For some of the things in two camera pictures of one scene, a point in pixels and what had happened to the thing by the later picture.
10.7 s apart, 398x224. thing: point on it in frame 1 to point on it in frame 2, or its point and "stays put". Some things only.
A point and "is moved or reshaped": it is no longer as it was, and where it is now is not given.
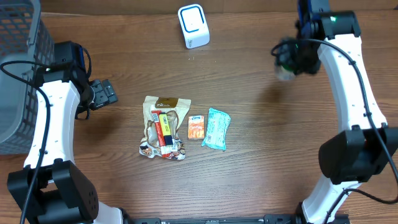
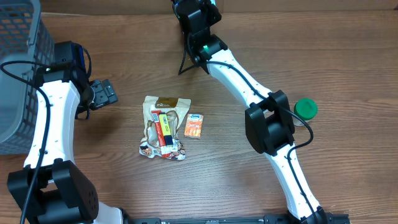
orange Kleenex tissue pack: x=196 y=127 is moved or reshaped
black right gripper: x=284 y=58 to x=208 y=7
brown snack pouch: x=176 y=109 stays put
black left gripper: x=104 y=92 stays put
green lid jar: x=285 y=72 to x=305 y=108
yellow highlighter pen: x=168 y=139 stays put
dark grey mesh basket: x=27 y=43 stays put
